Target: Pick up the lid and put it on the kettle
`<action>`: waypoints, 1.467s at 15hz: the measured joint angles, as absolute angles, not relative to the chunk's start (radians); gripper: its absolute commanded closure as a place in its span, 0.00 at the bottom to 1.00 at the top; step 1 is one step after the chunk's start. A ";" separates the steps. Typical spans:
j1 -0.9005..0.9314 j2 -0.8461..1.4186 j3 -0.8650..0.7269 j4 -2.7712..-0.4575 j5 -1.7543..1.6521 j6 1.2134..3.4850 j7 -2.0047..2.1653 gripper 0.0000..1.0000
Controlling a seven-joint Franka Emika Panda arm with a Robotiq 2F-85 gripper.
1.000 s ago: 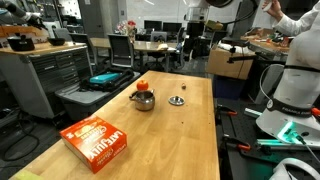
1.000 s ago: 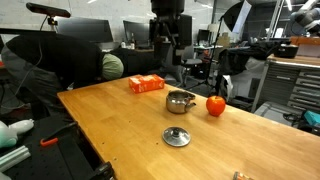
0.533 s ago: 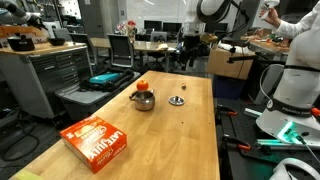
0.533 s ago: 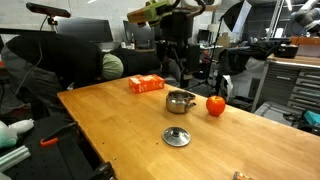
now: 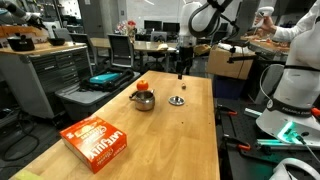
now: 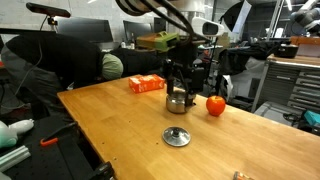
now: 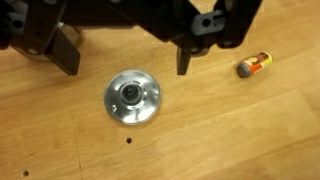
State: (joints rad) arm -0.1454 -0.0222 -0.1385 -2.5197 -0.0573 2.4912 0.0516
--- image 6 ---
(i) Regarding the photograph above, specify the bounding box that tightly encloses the wide dark computer monitor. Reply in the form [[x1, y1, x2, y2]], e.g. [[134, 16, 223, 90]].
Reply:
[[56, 18, 114, 44]]

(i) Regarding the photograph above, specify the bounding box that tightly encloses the black jacket bundle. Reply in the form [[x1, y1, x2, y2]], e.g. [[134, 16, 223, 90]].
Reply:
[[111, 47, 168, 77]]

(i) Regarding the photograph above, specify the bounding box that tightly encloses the black clamp with orange handle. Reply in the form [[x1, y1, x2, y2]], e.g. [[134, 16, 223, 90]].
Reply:
[[39, 121, 79, 148]]

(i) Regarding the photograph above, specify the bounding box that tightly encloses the black cloth pile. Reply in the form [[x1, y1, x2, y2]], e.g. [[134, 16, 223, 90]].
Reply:
[[218, 39, 284, 76]]

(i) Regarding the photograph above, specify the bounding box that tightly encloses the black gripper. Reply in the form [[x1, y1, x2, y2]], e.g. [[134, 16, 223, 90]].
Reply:
[[163, 41, 206, 108]]

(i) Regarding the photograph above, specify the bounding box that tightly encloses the black stereo camera bar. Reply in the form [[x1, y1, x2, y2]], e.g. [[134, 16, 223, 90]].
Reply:
[[25, 2, 72, 26]]

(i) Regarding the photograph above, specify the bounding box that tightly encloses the black bar clamp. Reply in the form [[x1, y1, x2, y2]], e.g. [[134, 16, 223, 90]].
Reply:
[[88, 161, 116, 180]]

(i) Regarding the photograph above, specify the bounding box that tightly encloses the green orange wrist camera mount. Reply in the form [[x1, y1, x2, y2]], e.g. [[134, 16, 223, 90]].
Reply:
[[135, 30, 181, 53]]

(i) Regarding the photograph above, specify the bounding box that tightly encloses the black perforated breadboard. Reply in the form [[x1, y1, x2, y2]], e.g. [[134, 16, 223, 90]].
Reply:
[[0, 114, 101, 180]]

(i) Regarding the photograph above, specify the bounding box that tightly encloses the silver metal kettle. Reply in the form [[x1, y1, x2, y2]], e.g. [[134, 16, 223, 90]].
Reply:
[[165, 91, 198, 115]]

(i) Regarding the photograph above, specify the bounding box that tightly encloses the teal box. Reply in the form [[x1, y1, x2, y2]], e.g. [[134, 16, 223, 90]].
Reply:
[[303, 109, 320, 128]]

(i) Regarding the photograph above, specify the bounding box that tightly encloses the red-orange toy fruit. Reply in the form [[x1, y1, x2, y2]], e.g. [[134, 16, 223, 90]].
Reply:
[[205, 95, 227, 117]]

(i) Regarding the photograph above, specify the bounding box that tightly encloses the orange cardboard box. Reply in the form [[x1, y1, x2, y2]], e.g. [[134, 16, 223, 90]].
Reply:
[[128, 73, 166, 94]]

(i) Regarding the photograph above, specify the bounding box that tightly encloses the black photo softbox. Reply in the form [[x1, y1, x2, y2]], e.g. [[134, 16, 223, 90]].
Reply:
[[221, 0, 253, 34]]

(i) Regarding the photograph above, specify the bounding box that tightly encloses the grey drawer cabinet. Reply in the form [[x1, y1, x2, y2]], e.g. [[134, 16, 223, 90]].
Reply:
[[251, 54, 320, 114]]

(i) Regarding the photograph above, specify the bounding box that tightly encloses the round silver kettle lid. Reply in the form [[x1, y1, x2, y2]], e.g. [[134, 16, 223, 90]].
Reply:
[[161, 125, 192, 148]]

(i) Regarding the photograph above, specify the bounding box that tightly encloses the brown wooden box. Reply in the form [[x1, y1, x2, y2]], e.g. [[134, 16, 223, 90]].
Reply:
[[289, 35, 320, 47]]

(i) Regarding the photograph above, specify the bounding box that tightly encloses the white green plush toy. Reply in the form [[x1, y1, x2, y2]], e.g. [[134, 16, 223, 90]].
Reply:
[[0, 118, 35, 149]]

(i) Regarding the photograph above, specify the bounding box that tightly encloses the person in black jacket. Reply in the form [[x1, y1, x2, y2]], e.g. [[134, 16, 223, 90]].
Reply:
[[0, 33, 125, 116]]

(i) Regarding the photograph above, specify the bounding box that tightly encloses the small dark computer monitor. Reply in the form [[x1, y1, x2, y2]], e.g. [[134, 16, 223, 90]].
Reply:
[[123, 20, 154, 38]]

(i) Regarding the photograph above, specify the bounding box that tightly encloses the small orange grey cylinder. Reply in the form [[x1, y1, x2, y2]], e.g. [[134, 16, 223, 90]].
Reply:
[[232, 170, 256, 180]]

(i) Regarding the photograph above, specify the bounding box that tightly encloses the aluminium extrusion bar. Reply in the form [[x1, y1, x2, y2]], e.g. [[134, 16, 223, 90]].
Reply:
[[0, 145, 32, 173]]

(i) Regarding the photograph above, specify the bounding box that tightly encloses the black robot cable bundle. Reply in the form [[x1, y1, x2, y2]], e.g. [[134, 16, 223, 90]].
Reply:
[[114, 0, 201, 41]]

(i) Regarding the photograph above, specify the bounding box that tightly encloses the black cooking pot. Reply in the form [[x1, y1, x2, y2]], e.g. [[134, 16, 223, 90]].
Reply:
[[273, 41, 300, 59]]

